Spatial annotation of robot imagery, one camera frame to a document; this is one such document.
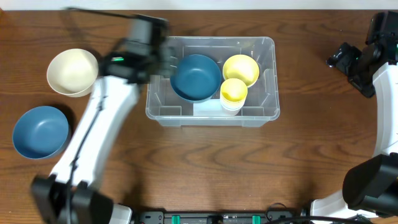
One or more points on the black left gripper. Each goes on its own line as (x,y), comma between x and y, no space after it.
(165,52)

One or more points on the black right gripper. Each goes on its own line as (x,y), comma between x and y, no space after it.
(343,59)

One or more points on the dark blue bowl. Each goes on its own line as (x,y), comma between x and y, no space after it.
(41,133)
(197,78)

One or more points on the yellow cup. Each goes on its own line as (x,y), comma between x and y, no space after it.
(233,90)

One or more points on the yellow small bowl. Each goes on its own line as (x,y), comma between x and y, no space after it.
(242,67)

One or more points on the cream large bowl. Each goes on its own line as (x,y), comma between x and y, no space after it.
(73,72)

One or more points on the pink cup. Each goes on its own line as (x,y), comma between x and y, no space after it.
(229,112)

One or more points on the cream white cup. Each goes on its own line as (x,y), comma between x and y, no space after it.
(232,106)

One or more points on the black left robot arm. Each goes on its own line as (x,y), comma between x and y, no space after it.
(70,194)

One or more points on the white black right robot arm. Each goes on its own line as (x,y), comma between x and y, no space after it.
(370,188)

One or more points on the clear plastic storage container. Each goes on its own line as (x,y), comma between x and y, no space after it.
(261,105)

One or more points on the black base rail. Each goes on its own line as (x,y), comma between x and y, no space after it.
(271,216)

